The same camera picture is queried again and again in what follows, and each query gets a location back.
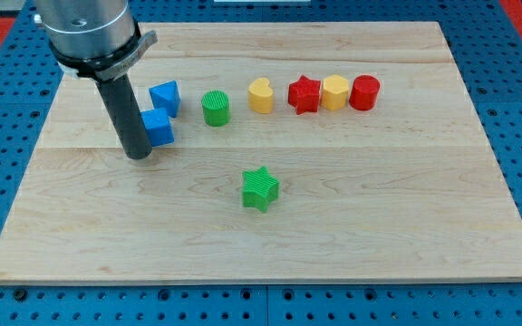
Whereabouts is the blue triangle block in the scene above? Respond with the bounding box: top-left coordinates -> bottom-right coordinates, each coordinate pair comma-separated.
149,81 -> 180,118

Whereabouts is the wooden board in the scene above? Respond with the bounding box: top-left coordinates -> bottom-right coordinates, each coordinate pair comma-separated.
0,22 -> 522,286

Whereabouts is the yellow hexagon block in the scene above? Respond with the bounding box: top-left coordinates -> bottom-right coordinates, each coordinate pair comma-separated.
321,74 -> 350,110

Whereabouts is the green star block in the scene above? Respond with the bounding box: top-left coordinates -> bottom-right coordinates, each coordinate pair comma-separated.
241,166 -> 280,213

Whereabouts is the green cylinder block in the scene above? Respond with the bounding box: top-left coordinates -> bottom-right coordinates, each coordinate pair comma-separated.
201,90 -> 230,127

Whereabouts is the red cylinder block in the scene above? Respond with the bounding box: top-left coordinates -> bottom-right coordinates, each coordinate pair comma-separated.
349,75 -> 381,111

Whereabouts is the blue cube block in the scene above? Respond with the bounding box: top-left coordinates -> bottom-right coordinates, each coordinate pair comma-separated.
141,109 -> 175,147

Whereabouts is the yellow heart block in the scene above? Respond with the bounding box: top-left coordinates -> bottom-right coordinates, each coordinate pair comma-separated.
247,77 -> 274,114

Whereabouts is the red star block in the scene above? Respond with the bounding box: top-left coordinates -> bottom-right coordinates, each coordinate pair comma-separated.
287,75 -> 321,115

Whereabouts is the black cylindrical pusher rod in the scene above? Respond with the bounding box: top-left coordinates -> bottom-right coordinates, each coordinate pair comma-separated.
96,74 -> 152,160

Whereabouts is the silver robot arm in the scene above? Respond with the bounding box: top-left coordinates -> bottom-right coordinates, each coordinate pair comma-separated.
34,0 -> 158,159

